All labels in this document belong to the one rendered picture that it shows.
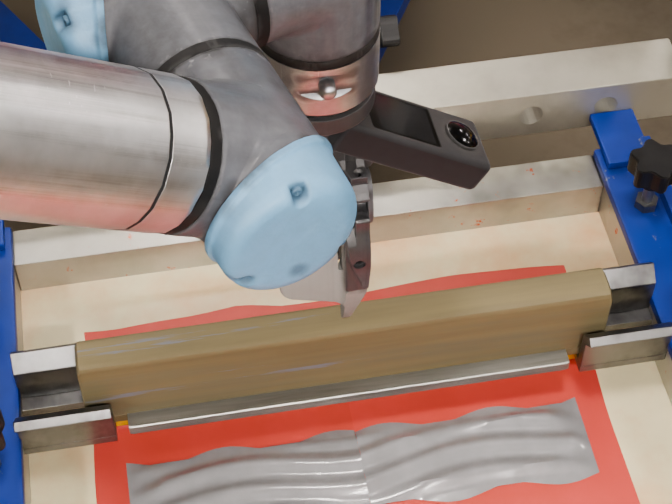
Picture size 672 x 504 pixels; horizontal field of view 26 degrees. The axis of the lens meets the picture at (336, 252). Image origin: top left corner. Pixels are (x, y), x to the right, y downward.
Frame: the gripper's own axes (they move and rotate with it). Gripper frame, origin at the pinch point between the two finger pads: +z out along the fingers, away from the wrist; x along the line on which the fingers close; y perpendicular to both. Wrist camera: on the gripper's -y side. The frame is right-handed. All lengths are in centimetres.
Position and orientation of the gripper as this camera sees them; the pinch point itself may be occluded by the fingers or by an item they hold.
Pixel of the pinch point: (349, 274)
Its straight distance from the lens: 104.8
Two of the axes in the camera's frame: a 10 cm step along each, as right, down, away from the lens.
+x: 1.7, 7.7, -6.1
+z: 0.0, 6.2, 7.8
